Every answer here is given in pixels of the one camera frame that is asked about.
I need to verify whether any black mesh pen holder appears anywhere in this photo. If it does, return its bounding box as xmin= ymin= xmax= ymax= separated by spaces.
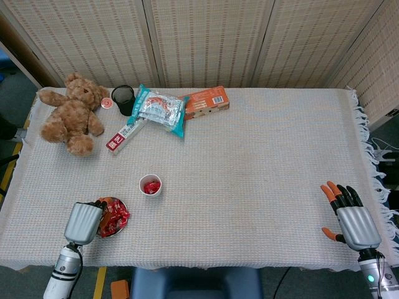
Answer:
xmin=110 ymin=85 xmax=137 ymax=117

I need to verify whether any orange block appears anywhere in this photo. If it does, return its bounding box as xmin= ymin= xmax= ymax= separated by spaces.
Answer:
xmin=110 ymin=279 xmax=130 ymax=299

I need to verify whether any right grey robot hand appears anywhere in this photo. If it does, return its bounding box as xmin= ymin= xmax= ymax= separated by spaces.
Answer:
xmin=320 ymin=180 xmax=383 ymax=252

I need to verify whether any silver metal plate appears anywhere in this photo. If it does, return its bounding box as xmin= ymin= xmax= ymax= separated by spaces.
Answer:
xmin=95 ymin=196 xmax=130 ymax=239

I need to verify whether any white paper cup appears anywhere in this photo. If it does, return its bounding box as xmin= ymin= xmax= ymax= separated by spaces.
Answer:
xmin=138 ymin=173 xmax=163 ymax=197

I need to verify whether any long white red box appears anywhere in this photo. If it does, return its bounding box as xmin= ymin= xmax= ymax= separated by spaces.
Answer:
xmin=105 ymin=120 xmax=147 ymax=156

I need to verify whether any brown teddy bear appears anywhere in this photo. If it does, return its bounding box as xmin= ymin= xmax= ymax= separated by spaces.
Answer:
xmin=37 ymin=72 xmax=110 ymax=156

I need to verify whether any orange biscuit box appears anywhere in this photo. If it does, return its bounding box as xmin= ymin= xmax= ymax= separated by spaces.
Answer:
xmin=182 ymin=85 xmax=231 ymax=121

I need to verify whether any beige woven screen panel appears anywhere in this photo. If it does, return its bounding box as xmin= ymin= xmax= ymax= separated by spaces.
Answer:
xmin=251 ymin=0 xmax=386 ymax=90
xmin=142 ymin=0 xmax=277 ymax=90
xmin=0 ymin=0 xmax=160 ymax=90
xmin=327 ymin=0 xmax=399 ymax=131

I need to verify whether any teal silver snack bag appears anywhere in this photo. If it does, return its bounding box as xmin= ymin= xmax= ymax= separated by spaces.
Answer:
xmin=126 ymin=83 xmax=190 ymax=139

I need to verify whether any brown wooden board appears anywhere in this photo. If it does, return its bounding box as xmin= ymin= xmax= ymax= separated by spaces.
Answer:
xmin=0 ymin=12 xmax=57 ymax=90

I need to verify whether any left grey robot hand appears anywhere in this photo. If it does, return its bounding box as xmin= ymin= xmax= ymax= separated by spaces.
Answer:
xmin=64 ymin=196 xmax=110 ymax=246

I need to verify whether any white woven tablecloth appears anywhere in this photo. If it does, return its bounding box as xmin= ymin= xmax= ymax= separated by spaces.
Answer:
xmin=0 ymin=85 xmax=399 ymax=273

